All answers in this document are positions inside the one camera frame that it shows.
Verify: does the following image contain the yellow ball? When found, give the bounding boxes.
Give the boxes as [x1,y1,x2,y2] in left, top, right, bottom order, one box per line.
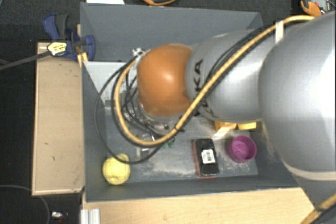
[102,153,131,186]

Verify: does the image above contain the black box with red-brown rim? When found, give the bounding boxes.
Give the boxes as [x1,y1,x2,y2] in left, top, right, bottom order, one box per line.
[192,138,221,178]

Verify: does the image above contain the yellow block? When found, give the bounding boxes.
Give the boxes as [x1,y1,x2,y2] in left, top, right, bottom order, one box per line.
[214,120,237,136]
[237,122,257,131]

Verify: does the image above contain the pale wood board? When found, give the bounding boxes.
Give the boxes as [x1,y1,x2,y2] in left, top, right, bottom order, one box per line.
[31,42,86,196]

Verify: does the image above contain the purple cup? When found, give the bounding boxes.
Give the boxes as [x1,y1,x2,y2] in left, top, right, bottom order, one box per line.
[226,135,257,164]

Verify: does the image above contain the grey metal bin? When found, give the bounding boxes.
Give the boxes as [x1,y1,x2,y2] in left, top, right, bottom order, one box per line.
[79,2,302,203]

